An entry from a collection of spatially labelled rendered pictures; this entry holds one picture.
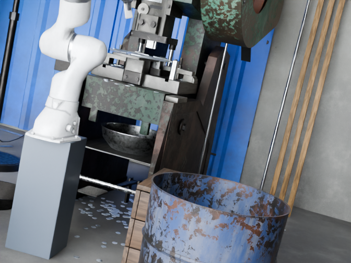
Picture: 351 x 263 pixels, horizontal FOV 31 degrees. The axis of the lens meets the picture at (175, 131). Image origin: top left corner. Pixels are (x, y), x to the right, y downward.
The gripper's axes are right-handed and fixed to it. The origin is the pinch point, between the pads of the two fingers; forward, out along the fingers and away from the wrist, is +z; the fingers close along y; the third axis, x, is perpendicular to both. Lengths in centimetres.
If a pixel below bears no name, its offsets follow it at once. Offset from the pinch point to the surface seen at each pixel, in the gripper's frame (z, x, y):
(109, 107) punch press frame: 42.7, -13.5, -3.6
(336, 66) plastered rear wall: 62, 149, -38
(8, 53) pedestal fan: 26, -37, -87
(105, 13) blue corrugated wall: 24, 46, -152
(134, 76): 30.9, 0.6, -3.3
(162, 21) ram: 9.1, 19.6, -7.2
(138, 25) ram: 10.0, 9.5, -12.5
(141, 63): 25.5, 4.3, -1.8
